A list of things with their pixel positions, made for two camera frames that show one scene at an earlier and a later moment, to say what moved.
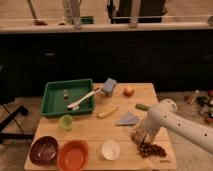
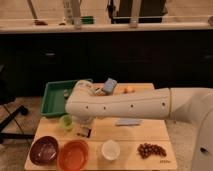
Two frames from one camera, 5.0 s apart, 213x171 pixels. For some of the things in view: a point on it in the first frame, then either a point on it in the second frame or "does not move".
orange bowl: x=72 y=155 does not move
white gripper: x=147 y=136 to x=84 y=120
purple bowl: x=44 y=150 does not move
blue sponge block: x=109 y=85 does not move
